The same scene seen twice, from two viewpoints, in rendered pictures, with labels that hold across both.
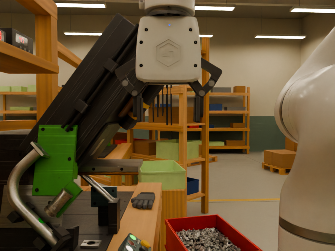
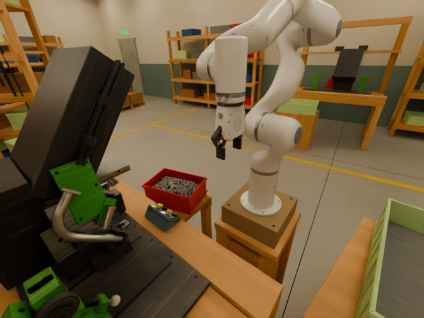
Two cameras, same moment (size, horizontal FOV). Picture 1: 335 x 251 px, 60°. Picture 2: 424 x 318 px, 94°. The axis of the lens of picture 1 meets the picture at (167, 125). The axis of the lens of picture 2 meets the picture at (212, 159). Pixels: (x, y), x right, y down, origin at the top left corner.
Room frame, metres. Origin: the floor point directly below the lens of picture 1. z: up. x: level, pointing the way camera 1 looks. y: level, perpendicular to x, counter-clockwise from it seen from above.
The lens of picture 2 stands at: (0.15, 0.48, 1.58)
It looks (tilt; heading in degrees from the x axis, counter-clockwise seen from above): 28 degrees down; 309
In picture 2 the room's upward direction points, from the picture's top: 2 degrees counter-clockwise
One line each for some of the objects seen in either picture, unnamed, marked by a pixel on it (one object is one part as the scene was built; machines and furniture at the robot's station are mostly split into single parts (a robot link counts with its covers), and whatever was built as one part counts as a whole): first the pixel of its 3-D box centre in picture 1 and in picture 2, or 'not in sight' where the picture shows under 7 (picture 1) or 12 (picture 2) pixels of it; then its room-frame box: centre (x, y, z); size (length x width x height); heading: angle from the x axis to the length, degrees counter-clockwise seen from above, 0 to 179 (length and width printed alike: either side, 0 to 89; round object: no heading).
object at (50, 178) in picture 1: (59, 157); (79, 187); (0.89, 0.33, 1.17); 0.13 x 0.12 x 0.20; 179
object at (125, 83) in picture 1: (132, 100); (218, 150); (0.47, 0.06, 1.33); 0.03 x 0.03 x 0.07; 89
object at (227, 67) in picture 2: not in sight; (229, 65); (0.47, 0.00, 1.55); 0.09 x 0.08 x 0.13; 174
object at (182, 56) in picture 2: not in sight; (211, 70); (4.18, -4.63, 1.10); 3.01 x 0.55 x 2.20; 3
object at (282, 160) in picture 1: (294, 154); (121, 96); (6.69, -2.95, 0.37); 1.20 x 0.80 x 0.74; 101
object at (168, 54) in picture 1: (168, 48); (229, 118); (0.47, 0.00, 1.41); 0.10 x 0.07 x 0.11; 89
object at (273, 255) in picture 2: not in sight; (258, 219); (0.43, -0.23, 0.83); 0.32 x 0.32 x 0.04; 0
